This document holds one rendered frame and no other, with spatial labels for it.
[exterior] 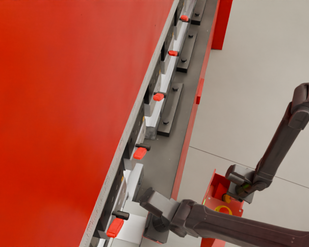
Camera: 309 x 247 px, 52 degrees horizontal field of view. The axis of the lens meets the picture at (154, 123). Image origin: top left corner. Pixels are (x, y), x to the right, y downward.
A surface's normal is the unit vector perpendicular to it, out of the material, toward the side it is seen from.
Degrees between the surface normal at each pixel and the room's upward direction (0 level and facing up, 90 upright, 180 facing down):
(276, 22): 0
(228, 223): 45
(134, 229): 0
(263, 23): 0
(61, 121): 90
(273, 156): 88
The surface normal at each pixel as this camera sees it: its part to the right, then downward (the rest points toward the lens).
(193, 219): -0.66, -0.62
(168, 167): 0.00, -0.60
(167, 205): 0.34, -0.24
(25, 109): 0.97, 0.20
